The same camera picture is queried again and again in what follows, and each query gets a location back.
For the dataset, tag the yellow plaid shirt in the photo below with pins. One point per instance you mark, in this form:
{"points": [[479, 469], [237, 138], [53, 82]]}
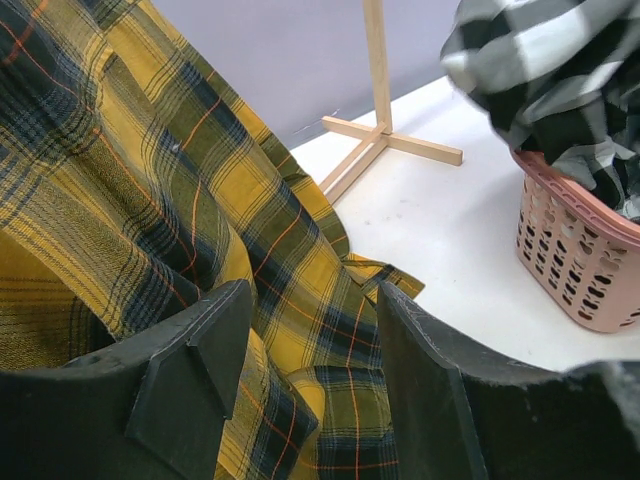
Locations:
{"points": [[135, 180]]}

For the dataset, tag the black white checked shirt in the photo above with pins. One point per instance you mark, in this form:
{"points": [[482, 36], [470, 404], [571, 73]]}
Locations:
{"points": [[560, 78]]}

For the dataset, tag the wooden clothes rack frame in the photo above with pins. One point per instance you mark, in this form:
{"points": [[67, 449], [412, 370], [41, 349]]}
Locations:
{"points": [[373, 141]]}

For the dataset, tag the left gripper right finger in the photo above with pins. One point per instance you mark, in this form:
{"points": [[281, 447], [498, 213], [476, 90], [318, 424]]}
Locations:
{"points": [[461, 410]]}

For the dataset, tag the pink plastic laundry basket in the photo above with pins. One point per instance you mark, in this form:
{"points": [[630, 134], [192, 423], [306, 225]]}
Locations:
{"points": [[582, 253]]}

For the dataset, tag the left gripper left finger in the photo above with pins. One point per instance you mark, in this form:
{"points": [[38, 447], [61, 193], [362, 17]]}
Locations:
{"points": [[152, 406]]}

